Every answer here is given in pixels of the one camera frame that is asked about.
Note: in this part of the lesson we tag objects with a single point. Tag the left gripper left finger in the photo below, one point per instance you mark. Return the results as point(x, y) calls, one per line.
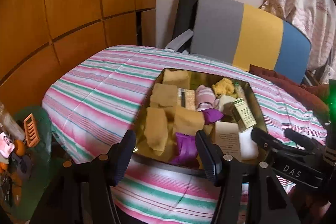
point(81, 193)

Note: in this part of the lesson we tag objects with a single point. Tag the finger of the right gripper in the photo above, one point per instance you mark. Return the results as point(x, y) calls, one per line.
point(299, 138)
point(266, 141)

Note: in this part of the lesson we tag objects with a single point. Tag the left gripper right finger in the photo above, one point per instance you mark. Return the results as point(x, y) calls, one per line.
point(268, 202)

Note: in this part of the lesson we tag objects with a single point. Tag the cream carton box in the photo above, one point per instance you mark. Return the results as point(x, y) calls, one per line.
point(227, 138)

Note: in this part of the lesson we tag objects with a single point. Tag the purple snack wrapper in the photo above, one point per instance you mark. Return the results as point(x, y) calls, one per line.
point(186, 152)

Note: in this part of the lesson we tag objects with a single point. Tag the small green packet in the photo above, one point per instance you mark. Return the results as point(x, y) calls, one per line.
point(242, 114)

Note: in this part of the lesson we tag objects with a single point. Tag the tan sponge cloth square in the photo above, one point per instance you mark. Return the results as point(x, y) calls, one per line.
point(187, 121)

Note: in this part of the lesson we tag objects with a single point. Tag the cream white sock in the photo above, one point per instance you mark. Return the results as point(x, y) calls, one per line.
point(223, 103)

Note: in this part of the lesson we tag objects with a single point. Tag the pink striped sock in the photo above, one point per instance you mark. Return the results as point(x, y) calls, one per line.
point(204, 98)

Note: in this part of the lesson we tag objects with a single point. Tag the long tan sock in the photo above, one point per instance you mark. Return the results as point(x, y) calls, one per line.
point(156, 130)

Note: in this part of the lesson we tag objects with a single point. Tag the orange plastic rack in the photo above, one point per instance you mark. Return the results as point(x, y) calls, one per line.
point(31, 131)

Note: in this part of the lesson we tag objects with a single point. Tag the gold tray box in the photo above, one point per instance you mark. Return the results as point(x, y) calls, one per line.
point(163, 94)

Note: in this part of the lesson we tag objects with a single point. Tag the striped pink green tablecloth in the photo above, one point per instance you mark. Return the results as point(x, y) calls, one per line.
point(93, 105)

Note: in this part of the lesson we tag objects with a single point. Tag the grey yellow blue chair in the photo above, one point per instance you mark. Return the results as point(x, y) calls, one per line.
point(240, 35)

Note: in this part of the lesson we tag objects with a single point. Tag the patterned pink curtain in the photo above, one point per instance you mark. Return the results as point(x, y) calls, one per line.
point(316, 20)

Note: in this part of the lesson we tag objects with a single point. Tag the wooden cabinet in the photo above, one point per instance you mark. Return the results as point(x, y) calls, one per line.
point(41, 40)

